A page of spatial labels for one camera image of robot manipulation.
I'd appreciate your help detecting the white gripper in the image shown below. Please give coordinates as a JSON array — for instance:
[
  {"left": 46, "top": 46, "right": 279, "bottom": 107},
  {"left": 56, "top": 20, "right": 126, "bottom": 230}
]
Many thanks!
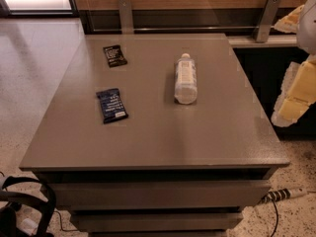
[{"left": 271, "top": 0, "right": 316, "bottom": 127}]

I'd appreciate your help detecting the clear plastic water bottle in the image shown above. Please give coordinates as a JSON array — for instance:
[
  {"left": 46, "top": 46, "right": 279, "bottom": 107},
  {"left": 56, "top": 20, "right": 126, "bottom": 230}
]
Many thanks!
[{"left": 174, "top": 53, "right": 198, "bottom": 105}]

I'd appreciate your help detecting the white power strip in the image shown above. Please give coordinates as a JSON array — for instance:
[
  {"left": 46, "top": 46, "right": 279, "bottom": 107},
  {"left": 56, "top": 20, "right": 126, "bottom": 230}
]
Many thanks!
[{"left": 260, "top": 188, "right": 307, "bottom": 203}]

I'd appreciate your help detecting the grey drawer cabinet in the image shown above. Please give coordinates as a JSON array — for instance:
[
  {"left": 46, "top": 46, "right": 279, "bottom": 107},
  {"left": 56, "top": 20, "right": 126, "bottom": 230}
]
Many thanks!
[{"left": 21, "top": 34, "right": 288, "bottom": 237}]

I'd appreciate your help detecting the black snack packet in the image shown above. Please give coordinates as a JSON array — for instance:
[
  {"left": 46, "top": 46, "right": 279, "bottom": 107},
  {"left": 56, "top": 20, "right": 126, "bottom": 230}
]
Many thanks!
[{"left": 103, "top": 44, "right": 127, "bottom": 67}]

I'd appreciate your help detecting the blue snack packet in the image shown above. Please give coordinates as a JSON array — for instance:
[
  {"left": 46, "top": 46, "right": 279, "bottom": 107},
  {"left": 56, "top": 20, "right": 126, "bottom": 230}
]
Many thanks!
[{"left": 96, "top": 88, "right": 128, "bottom": 123}]

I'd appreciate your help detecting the right metal bracket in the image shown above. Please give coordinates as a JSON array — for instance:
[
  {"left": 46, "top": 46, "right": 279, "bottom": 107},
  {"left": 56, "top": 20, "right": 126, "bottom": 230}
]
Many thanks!
[{"left": 253, "top": 0, "right": 281, "bottom": 43}]

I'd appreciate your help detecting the metal bracket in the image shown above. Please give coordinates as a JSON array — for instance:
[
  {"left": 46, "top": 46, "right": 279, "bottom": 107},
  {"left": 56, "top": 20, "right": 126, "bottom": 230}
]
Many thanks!
[
  {"left": 253, "top": 0, "right": 281, "bottom": 43},
  {"left": 118, "top": 0, "right": 134, "bottom": 35}
]

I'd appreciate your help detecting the black power cable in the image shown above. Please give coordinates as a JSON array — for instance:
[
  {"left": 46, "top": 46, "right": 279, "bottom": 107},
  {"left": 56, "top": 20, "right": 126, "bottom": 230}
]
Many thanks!
[{"left": 268, "top": 197, "right": 280, "bottom": 237}]

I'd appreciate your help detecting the left metal bracket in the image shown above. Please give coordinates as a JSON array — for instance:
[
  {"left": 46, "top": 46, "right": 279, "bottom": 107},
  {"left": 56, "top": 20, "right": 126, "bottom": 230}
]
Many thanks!
[{"left": 118, "top": 0, "right": 134, "bottom": 35}]

